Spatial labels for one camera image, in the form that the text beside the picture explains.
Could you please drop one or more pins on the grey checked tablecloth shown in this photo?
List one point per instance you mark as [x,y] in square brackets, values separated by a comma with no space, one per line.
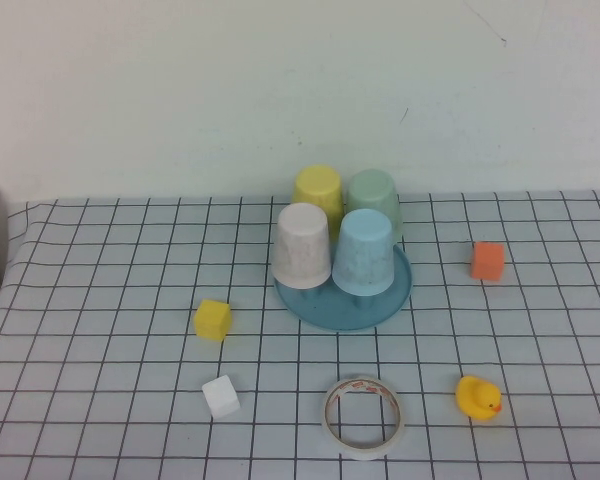
[105,300]

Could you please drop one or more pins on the yellow foam cube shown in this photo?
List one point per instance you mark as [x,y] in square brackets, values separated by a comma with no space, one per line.
[211,320]

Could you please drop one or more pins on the white foam cube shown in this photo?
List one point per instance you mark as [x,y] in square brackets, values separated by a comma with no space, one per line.
[220,397]

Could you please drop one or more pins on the orange foam cube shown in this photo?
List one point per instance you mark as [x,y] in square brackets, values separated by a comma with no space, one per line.
[487,260]

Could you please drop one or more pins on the pale pink plastic cup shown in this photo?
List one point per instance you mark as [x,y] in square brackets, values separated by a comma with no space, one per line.
[301,245]

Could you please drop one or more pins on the blue plastic cup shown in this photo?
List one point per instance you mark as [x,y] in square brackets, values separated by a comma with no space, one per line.
[364,255]

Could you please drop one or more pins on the yellow plastic cup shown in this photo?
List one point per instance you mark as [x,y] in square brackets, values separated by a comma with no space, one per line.
[317,190]

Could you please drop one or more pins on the yellow rubber duck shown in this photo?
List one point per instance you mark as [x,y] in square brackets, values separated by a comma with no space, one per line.
[475,397]

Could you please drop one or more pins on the white tape roll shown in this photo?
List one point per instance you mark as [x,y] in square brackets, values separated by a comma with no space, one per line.
[330,420]

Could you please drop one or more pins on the blue cup stand with posts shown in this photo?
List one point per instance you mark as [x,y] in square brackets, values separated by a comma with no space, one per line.
[347,315]

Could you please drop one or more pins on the green plastic cup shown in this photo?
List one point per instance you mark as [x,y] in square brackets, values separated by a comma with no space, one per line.
[375,195]

